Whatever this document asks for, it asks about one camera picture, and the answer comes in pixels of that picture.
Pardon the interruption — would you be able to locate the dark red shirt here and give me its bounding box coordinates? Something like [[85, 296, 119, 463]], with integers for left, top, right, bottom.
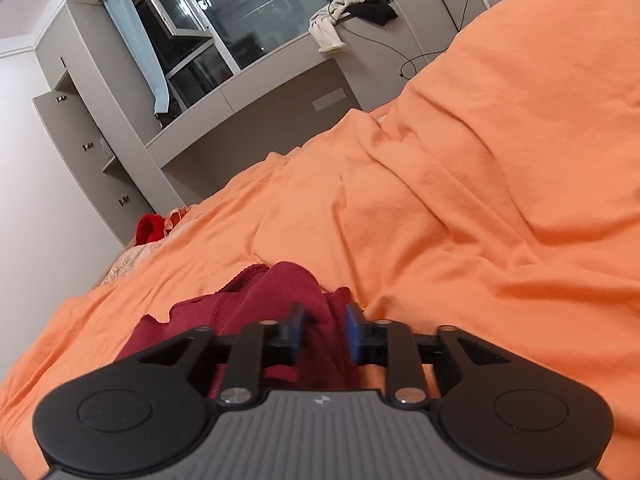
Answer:
[[115, 260, 362, 401]]

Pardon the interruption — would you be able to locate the floral pink pillow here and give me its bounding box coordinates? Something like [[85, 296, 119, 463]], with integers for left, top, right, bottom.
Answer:
[[96, 240, 163, 287]]

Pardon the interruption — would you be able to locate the red cloth item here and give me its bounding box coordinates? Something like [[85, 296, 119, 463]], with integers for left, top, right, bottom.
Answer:
[[134, 214, 167, 246]]

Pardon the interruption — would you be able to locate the orange bed sheet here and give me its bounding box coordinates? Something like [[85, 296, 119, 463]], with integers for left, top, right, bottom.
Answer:
[[1, 0, 639, 479]]

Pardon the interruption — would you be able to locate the grey wardrobe door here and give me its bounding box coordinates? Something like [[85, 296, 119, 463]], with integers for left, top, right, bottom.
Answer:
[[34, 91, 152, 244]]

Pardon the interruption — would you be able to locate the white garment on ledge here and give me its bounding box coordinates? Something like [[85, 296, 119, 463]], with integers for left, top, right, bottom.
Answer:
[[308, 0, 366, 55]]

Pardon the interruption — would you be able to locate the window with open pane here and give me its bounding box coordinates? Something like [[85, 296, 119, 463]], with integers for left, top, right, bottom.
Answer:
[[134, 0, 329, 110]]

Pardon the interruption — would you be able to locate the grey built-in cabinet unit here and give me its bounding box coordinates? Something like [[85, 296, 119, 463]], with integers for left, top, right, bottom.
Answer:
[[36, 0, 501, 214]]

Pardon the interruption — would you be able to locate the black garment on ledge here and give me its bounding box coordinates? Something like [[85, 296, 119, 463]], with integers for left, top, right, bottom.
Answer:
[[346, 0, 398, 27]]

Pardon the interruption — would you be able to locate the light blue left curtain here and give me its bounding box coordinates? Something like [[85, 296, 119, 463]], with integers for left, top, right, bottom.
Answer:
[[102, 0, 170, 115]]

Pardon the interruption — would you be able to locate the wall socket plate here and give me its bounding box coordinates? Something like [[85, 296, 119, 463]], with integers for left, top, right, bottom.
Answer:
[[311, 87, 347, 112]]

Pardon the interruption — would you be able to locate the black power cable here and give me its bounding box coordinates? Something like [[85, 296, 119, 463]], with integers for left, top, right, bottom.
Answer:
[[334, 0, 482, 80]]

